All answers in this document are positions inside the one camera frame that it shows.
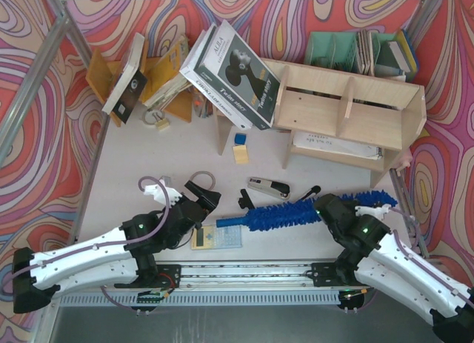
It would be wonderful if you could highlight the blue microfiber duster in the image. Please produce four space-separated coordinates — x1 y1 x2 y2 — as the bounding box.
216 190 398 231

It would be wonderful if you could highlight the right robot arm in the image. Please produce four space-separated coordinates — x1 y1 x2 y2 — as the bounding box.
313 194 473 342

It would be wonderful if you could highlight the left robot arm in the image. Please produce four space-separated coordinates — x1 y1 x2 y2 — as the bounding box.
12 177 221 313

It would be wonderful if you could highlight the light wooden bookshelf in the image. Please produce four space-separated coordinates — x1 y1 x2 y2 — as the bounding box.
213 57 429 188

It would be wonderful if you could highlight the beige tape roll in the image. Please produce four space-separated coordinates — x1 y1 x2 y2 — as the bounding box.
189 170 216 190

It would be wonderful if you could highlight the yellow grey calculator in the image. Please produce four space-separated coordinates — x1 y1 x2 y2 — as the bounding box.
191 225 242 250

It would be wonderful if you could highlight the white utility knife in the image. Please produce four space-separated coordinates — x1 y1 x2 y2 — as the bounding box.
299 185 321 201

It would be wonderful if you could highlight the black plastic clip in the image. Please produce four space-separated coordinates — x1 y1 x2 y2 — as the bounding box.
238 189 255 210

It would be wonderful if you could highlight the silver black stapler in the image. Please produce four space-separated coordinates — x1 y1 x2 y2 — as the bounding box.
247 177 290 201

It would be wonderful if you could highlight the blue eraser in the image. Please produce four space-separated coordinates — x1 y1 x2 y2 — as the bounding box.
234 133 247 146

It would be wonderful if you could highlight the pink figurine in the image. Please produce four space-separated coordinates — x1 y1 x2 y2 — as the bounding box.
394 149 413 175

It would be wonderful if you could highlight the pens cup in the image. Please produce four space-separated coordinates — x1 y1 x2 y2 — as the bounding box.
192 87 213 119

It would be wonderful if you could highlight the yellow books stack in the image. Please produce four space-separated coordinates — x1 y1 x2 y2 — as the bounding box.
141 35 190 110

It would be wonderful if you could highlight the white paperback book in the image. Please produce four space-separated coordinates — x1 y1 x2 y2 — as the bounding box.
179 23 253 130

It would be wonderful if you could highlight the Twins story book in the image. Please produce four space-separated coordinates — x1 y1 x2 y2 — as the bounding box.
194 21 280 130

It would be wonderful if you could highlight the black cover book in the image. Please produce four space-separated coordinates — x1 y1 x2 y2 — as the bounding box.
102 33 147 124

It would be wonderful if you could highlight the yellow wooden book stand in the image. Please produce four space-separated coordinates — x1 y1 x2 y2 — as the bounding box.
86 39 192 126

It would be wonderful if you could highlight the teal desk organizer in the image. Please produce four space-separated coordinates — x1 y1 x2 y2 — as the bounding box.
304 29 410 81

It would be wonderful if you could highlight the blue bound notebook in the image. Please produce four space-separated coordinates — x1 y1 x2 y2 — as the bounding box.
393 29 419 81

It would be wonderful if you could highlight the black aluminium rail base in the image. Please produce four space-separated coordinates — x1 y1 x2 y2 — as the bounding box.
113 261 382 289

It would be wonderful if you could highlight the key ring with padlock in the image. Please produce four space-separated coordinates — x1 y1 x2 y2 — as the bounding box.
142 108 171 131

